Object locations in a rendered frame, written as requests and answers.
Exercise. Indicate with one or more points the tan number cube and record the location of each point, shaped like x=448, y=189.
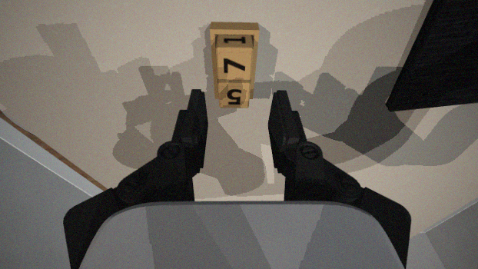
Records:
x=234, y=93
x=234, y=55

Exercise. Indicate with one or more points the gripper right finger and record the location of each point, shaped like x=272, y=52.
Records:
x=310, y=177

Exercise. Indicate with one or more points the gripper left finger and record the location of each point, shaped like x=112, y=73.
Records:
x=168, y=177

